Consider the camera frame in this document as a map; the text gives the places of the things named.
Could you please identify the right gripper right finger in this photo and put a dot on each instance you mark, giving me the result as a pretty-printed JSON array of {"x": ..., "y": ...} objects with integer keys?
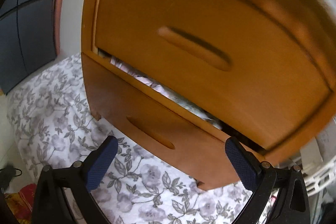
[{"x": 261, "y": 178}]

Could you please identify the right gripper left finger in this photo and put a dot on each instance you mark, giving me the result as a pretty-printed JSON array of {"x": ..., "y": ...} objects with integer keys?
[{"x": 82, "y": 177}]

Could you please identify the wooden drawer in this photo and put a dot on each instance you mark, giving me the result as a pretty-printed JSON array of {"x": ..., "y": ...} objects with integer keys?
[
  {"x": 222, "y": 55},
  {"x": 157, "y": 129}
]

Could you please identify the white lattice basket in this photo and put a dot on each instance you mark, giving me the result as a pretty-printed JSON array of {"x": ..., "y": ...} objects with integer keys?
[{"x": 317, "y": 162}]

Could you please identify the red floral blanket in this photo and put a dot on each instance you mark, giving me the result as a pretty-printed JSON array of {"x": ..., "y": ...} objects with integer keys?
[{"x": 21, "y": 203}]

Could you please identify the floral grey white bedding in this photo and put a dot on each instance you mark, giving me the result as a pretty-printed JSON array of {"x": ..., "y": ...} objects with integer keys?
[{"x": 53, "y": 126}]

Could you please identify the clothes inside lower drawer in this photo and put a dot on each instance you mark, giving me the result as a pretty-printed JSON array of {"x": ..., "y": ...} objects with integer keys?
[{"x": 166, "y": 92}]

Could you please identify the wooden nightstand cabinet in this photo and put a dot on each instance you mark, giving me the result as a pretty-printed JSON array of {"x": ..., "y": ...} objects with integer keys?
[{"x": 307, "y": 22}]

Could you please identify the dark blue cabinet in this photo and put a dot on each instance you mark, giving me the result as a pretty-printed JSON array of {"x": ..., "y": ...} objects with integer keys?
[{"x": 27, "y": 39}]

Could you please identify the pink board beside cabinet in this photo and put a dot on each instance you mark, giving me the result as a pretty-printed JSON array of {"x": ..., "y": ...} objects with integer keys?
[{"x": 57, "y": 19}]

